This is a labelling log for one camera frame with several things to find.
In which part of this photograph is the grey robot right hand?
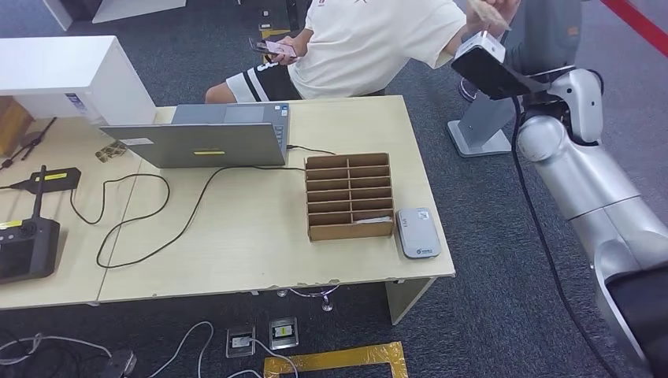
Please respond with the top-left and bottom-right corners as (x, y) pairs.
(500, 0), (584, 80)

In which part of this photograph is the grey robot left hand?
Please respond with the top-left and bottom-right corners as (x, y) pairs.
(102, 349), (139, 378)

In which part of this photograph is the person's left hand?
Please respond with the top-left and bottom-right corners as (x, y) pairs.
(466, 0), (521, 33)

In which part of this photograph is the person's right hand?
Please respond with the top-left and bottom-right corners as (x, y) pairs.
(271, 31), (314, 66)

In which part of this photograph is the black smartphone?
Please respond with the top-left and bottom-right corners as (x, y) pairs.
(248, 38), (299, 58)

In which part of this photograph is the person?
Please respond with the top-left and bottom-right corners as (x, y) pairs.
(205, 0), (521, 104)

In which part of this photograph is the cardboard card organiser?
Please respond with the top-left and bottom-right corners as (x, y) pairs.
(304, 152), (395, 243)

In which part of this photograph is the grey card reader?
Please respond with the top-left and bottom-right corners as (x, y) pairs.
(395, 207), (443, 261)

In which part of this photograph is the red barrier belt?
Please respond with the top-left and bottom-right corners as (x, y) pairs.
(599, 0), (668, 58)

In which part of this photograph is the floor socket with white plug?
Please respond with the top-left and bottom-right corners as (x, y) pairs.
(225, 325), (257, 359)

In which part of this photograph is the grey laptop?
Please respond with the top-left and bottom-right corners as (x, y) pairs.
(99, 102), (291, 169)

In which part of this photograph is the black remote controller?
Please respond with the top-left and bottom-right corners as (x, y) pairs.
(0, 165), (61, 286)

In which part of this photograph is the floor socket with yellow label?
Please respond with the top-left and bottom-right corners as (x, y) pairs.
(269, 317), (300, 351)

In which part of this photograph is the white furniture panel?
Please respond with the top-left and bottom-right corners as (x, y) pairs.
(43, 0), (187, 32)

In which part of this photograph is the black adapter with yellow label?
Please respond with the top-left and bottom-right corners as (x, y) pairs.
(0, 167), (83, 195)

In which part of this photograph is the small camouflage patterned item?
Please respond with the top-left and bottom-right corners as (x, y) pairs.
(95, 141), (128, 164)

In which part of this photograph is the black tripod stand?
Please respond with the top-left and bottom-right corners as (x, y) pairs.
(0, 117), (58, 171)

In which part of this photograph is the white cabinet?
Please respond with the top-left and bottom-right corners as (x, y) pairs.
(0, 35), (158, 126)

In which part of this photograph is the brown wooden box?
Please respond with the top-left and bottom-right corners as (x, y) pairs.
(0, 97), (33, 158)

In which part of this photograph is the beige desk leg panel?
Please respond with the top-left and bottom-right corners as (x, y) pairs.
(384, 276), (436, 326)

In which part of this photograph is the long white floor cable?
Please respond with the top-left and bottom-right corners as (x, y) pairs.
(0, 333), (113, 367)

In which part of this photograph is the looped white floor cable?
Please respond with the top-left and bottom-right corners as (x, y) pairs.
(146, 321), (215, 378)

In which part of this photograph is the white socket cable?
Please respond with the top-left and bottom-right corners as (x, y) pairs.
(227, 339), (299, 378)

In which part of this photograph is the black laptop power cable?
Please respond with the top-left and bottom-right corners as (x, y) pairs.
(69, 144), (338, 270)

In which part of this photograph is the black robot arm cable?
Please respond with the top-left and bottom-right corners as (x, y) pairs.
(508, 96), (622, 378)

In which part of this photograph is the clear cable loop under desk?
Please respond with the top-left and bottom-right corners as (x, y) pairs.
(276, 284), (341, 313)

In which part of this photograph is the yellow floor tape frame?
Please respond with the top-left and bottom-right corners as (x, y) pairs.
(263, 341), (409, 378)

